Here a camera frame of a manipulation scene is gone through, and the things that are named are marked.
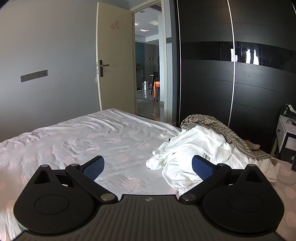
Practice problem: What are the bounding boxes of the black sliding-door wardrobe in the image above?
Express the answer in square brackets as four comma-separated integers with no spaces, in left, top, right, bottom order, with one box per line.
[175,0,296,158]

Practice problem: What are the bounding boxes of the grey wall switch panel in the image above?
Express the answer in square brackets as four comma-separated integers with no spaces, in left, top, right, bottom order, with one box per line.
[20,70,48,82]

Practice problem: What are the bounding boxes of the beige striped pants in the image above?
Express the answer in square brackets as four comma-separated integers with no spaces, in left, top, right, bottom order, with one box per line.
[180,114,279,166]

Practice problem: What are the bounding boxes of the orange chair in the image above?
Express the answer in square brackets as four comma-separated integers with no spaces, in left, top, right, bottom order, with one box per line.
[151,80,161,101]

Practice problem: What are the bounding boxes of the dark cords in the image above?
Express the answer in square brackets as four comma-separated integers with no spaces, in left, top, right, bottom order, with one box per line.
[280,104,296,127]

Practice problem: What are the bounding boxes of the thin white cable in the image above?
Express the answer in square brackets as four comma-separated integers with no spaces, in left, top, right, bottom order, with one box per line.
[277,174,296,186]

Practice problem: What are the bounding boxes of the beige room door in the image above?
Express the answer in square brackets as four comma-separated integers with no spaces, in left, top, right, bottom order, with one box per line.
[95,2,137,115]

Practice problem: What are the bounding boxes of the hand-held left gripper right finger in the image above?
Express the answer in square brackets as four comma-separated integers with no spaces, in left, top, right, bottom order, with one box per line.
[179,155,266,204]

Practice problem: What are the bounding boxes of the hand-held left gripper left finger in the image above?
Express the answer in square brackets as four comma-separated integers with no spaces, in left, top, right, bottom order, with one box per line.
[31,155,117,204]

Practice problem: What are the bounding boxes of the white bedside cabinet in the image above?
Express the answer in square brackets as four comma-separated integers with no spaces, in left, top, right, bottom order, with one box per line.
[276,115,296,160]

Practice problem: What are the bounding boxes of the bed with pink-dotted white sheet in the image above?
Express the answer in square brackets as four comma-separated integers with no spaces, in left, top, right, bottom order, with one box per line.
[0,108,296,241]

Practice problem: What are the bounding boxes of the dark door handle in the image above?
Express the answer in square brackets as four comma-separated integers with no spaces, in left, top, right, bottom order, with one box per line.
[99,60,110,77]

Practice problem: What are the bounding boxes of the white crinkled shirt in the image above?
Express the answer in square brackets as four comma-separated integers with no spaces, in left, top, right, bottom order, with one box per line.
[146,125,281,196]

